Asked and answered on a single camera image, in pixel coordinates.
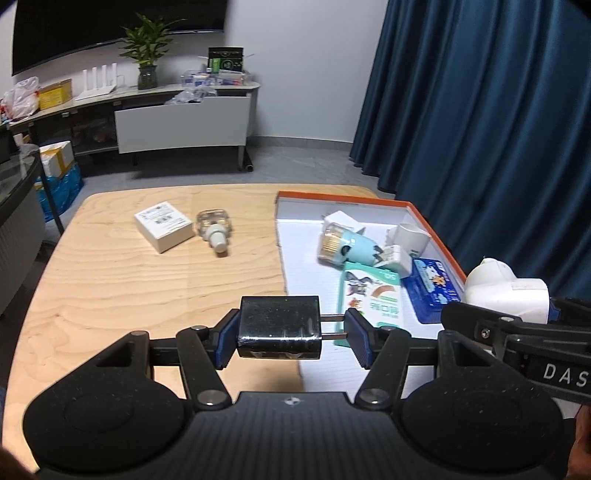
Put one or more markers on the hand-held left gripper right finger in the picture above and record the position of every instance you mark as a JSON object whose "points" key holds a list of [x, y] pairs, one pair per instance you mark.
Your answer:
{"points": [[358, 337]]}

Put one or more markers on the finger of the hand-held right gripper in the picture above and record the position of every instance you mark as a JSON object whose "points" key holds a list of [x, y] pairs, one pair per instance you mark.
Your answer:
{"points": [[572, 311], [471, 323]]}

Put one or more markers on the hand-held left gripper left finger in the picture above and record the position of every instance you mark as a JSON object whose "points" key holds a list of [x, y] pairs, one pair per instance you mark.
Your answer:
{"points": [[226, 341]]}

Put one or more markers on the cartoon adhesive bandage box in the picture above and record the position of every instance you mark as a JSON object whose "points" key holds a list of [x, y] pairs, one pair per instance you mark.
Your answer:
{"points": [[374, 300]]}

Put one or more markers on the white plug-in heater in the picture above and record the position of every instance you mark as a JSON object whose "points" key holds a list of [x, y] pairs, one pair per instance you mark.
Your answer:
{"points": [[503, 290]]}

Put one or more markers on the blue cartoon box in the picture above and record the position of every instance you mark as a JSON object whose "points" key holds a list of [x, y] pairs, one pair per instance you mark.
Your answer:
{"points": [[434, 288]]}

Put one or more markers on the black charger adapter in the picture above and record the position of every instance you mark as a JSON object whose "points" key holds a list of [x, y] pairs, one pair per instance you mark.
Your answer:
{"points": [[277, 325]]}

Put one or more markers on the white charger adapter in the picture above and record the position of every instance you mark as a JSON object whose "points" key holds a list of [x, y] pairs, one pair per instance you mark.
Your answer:
{"points": [[395, 261]]}

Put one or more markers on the orange-rimmed white box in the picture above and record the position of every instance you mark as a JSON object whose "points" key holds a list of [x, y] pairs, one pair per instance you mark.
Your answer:
{"points": [[302, 240]]}

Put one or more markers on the person's right hand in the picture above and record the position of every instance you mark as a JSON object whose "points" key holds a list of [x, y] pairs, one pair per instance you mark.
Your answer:
{"points": [[581, 443]]}

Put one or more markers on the light blue toothpick holder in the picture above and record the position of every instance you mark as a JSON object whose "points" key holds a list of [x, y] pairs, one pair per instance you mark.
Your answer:
{"points": [[351, 244]]}

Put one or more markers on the white plug-in device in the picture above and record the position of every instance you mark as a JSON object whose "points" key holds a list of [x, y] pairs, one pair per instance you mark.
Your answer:
{"points": [[408, 240]]}

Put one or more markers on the clear glass refill bottle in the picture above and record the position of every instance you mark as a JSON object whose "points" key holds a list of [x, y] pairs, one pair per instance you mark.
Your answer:
{"points": [[214, 228]]}

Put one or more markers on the small white angled device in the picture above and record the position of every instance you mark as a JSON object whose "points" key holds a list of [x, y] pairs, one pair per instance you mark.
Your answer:
{"points": [[344, 219]]}

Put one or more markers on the white rectangular carton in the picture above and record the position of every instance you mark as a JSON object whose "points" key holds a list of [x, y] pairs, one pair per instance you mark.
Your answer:
{"points": [[164, 226]]}

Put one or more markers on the black roll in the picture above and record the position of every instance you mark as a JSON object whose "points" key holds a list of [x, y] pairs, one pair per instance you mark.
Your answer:
{"points": [[249, 165]]}

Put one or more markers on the blue curtain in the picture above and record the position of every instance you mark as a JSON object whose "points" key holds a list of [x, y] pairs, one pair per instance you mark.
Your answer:
{"points": [[485, 115]]}

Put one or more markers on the blue and white cartons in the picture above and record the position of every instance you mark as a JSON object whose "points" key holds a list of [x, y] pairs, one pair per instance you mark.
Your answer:
{"points": [[60, 175]]}

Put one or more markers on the round black coffee table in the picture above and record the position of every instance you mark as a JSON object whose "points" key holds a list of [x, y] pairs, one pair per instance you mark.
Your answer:
{"points": [[18, 221]]}

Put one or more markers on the clutter of clear bags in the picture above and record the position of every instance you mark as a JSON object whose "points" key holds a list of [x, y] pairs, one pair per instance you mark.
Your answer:
{"points": [[189, 96]]}

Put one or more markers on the white television console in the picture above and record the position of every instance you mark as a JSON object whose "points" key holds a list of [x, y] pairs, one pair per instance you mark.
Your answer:
{"points": [[87, 120]]}

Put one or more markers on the pile of small packets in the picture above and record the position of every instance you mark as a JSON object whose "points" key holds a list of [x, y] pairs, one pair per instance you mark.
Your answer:
{"points": [[217, 79]]}

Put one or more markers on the black and green box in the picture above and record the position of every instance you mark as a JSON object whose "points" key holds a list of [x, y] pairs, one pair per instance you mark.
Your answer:
{"points": [[226, 60]]}

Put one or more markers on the white router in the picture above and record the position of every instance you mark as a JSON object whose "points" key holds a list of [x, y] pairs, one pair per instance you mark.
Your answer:
{"points": [[99, 90]]}

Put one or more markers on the potted plant in glass vase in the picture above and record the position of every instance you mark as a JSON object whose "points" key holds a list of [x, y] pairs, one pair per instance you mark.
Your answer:
{"points": [[147, 69]]}

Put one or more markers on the yellow box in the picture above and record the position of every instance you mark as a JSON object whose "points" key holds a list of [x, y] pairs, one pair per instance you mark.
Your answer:
{"points": [[55, 94]]}

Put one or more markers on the white plastic bag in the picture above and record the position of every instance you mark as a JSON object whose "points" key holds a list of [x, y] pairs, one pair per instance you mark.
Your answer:
{"points": [[21, 99]]}

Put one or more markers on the black wall television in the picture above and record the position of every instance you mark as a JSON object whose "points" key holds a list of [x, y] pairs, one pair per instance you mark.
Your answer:
{"points": [[106, 23]]}

